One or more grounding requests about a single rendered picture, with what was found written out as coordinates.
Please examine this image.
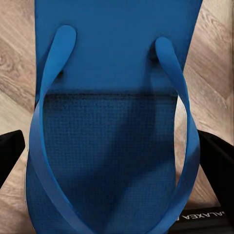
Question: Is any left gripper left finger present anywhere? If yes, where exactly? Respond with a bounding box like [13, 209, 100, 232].
[0, 130, 25, 188]

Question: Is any sandal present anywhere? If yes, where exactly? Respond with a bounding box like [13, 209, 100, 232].
[25, 0, 203, 234]

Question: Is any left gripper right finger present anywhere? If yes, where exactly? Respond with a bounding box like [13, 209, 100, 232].
[198, 130, 234, 230]

